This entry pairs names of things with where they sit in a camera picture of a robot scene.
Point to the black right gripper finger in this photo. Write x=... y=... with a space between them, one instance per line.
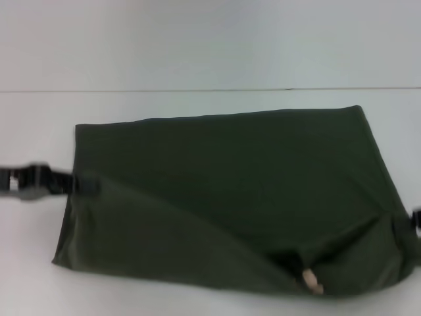
x=417 y=219

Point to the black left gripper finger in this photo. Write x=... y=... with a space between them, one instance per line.
x=77 y=184

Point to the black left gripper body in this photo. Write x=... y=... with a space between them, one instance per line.
x=26 y=177

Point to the dark green t-shirt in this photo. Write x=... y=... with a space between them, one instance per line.
x=230 y=197

